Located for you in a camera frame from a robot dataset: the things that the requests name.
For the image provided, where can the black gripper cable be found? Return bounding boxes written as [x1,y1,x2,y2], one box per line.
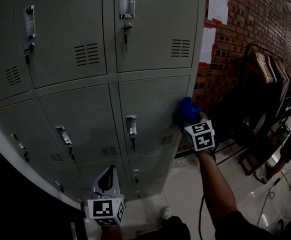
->
[197,193,206,240]

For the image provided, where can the person's left forearm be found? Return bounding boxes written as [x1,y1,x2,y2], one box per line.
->
[100,224,124,240]

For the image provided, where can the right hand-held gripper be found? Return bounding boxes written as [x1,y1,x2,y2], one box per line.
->
[183,111,216,153]

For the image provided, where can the person's white shoe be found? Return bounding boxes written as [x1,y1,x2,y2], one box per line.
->
[159,206,173,220]

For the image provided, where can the row of wooden hangers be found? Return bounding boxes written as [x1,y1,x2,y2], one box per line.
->
[247,50,286,85]

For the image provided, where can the person's right forearm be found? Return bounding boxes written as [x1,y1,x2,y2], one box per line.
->
[197,150,239,227]

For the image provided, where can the dark hanging garments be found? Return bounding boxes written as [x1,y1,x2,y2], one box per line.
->
[210,66,291,147]

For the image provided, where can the black metal clothes rack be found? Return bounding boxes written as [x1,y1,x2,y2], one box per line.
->
[214,42,291,176]

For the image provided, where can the white paper sheet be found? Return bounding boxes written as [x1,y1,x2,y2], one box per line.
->
[207,0,231,26]
[199,26,217,64]

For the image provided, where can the chrome recessed door handle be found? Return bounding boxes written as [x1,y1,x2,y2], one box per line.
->
[23,5,36,40]
[118,0,136,19]
[11,133,26,150]
[124,114,138,137]
[55,125,73,146]

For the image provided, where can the person's dark clothing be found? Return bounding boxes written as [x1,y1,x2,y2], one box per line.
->
[125,210,291,240]

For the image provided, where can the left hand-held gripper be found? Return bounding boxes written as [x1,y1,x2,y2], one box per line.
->
[87,165,126,227]

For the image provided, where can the grey metal locker door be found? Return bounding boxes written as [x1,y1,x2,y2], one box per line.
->
[117,75,191,157]

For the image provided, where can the blue cloth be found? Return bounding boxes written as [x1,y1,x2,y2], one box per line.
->
[174,96,203,126]

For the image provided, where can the grey metal locker cabinet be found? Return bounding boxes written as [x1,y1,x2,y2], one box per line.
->
[0,0,208,210]

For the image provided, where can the black floor cable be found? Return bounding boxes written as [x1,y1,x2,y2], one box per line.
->
[256,158,291,227]

